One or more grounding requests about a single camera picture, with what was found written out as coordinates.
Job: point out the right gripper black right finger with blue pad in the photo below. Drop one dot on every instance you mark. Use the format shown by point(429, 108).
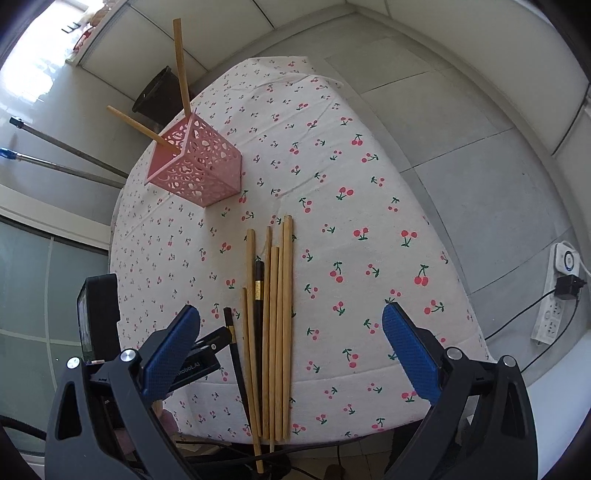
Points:
point(480, 424)

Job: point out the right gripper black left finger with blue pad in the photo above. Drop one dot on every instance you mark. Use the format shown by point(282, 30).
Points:
point(102, 424)

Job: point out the black chopstick gold band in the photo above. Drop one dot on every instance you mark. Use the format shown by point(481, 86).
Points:
point(258, 323)

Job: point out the light wooden chopstick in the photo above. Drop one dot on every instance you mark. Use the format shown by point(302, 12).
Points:
point(180, 65)

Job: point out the white kitchen cabinets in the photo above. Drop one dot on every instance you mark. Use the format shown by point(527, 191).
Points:
point(508, 49)

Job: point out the black power adapter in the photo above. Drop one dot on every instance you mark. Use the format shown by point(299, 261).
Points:
point(568, 287)

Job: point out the white power strip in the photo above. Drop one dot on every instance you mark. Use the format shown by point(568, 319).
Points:
point(564, 260)

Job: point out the pink perforated utensil basket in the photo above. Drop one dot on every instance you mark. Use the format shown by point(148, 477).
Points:
point(204, 169)

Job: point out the cherry print tablecloth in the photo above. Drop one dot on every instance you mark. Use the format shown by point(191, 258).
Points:
point(313, 178)

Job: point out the dark brown trash bin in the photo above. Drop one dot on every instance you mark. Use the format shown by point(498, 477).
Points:
point(160, 101)

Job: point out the black camera box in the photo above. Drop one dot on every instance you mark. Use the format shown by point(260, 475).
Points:
point(97, 316)

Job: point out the metal mop handle blue tip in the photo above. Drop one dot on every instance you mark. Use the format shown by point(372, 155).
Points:
point(15, 156)

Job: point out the metal mop handle dark tip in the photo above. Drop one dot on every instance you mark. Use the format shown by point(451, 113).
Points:
point(20, 124)

